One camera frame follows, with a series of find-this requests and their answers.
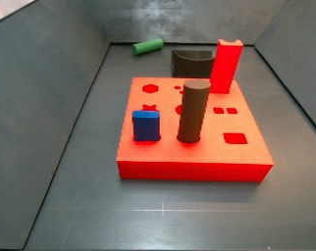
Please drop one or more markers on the tall red notched peg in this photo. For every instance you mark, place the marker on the tall red notched peg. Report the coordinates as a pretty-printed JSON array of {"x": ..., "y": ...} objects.
[{"x": 225, "y": 65}]

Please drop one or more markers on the black curved cradle block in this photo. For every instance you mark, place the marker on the black curved cradle block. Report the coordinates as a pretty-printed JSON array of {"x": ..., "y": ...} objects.
[{"x": 191, "y": 63}]

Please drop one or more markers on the red shape-sorter board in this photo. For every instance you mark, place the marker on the red shape-sorter board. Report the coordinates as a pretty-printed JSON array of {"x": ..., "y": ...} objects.
[{"x": 231, "y": 152}]

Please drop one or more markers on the brown cylinder peg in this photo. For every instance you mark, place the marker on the brown cylinder peg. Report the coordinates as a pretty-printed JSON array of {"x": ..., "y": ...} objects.
[{"x": 194, "y": 103}]

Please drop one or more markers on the blue block peg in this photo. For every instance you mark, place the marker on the blue block peg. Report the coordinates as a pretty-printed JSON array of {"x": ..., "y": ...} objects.
[{"x": 146, "y": 125}]

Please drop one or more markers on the green cylinder peg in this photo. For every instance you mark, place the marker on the green cylinder peg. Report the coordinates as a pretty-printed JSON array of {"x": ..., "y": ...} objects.
[{"x": 147, "y": 46}]

